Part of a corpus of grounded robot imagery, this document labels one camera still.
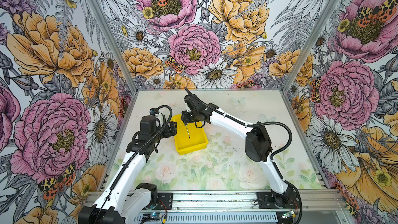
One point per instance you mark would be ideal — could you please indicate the yellow plastic bin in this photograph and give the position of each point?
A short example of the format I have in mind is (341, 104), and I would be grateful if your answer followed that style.
(183, 144)

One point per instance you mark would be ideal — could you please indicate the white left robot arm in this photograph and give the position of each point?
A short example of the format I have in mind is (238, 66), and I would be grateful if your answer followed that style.
(124, 174)

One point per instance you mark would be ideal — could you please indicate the aluminium corner post right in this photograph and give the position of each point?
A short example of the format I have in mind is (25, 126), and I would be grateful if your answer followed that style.
(314, 34)

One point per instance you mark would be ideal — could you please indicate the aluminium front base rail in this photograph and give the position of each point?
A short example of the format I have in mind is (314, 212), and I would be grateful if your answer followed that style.
(241, 207)

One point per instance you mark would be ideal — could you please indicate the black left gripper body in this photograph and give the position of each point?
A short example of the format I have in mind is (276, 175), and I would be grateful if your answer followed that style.
(169, 134)

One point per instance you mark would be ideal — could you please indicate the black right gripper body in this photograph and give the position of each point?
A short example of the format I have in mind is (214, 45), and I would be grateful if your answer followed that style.
(190, 116)

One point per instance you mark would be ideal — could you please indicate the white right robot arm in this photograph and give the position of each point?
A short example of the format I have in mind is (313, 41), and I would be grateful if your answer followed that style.
(258, 144)

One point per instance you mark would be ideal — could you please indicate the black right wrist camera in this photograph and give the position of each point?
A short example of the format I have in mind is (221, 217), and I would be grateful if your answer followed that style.
(154, 111)

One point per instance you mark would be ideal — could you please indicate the aluminium corner post left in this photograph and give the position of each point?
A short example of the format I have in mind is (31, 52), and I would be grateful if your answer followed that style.
(101, 18)

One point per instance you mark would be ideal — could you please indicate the aluminium corner post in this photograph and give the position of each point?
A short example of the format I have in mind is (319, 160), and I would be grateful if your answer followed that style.
(314, 34)
(101, 18)

